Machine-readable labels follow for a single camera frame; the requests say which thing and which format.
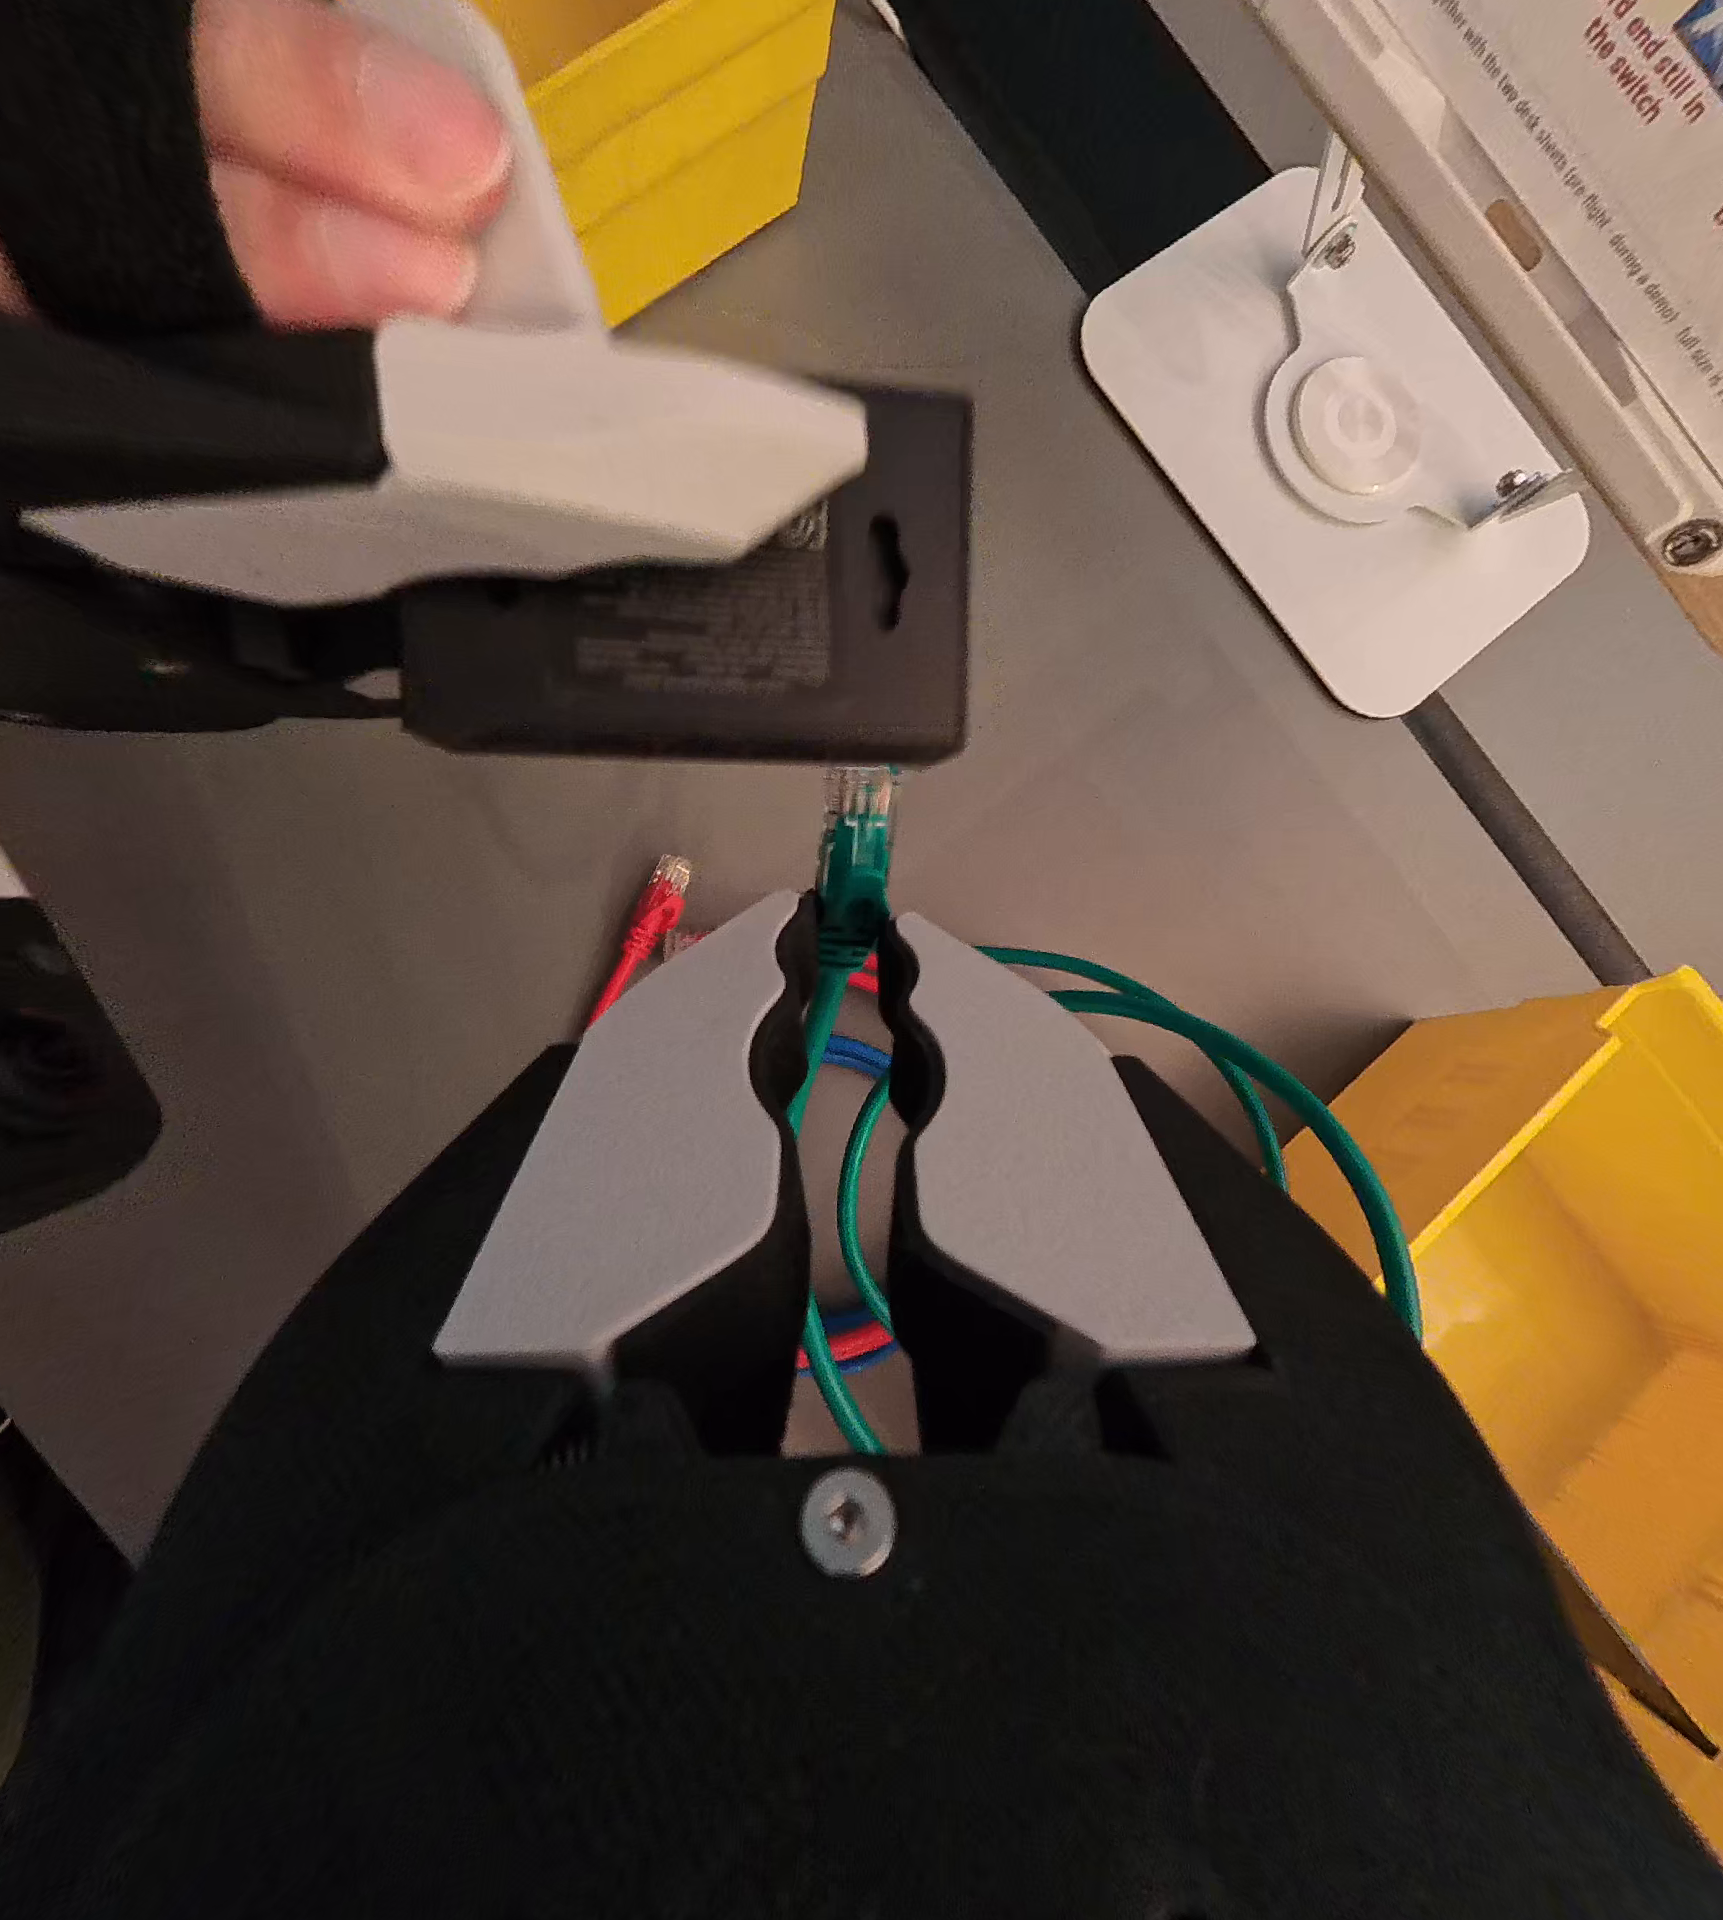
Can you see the yellow bin with divider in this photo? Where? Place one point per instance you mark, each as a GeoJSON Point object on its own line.
{"type": "Point", "coordinates": [1625, 1275]}

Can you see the white stand base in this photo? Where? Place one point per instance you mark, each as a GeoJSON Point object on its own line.
{"type": "Point", "coordinates": [1207, 494]}

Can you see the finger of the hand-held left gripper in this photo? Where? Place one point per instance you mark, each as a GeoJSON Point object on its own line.
{"type": "Point", "coordinates": [587, 435]}

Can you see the black ethernet switch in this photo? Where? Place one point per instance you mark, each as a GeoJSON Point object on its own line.
{"type": "Point", "coordinates": [738, 664]}

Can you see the yellow plastic bin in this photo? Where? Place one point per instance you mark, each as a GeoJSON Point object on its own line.
{"type": "Point", "coordinates": [677, 137]}

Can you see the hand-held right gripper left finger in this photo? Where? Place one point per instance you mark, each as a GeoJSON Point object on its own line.
{"type": "Point", "coordinates": [625, 1202]}

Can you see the black table mat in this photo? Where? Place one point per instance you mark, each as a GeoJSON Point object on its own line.
{"type": "Point", "coordinates": [1073, 119]}

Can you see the person's left hand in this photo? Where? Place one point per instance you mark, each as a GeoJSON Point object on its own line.
{"type": "Point", "coordinates": [348, 164]}

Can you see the printed instruction sheet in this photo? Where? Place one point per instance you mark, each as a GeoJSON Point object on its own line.
{"type": "Point", "coordinates": [1625, 149]}

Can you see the black bin divider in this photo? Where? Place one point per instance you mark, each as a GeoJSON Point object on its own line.
{"type": "Point", "coordinates": [1625, 1651]}

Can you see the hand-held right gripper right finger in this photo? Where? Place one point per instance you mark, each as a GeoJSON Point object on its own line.
{"type": "Point", "coordinates": [1073, 1202]}

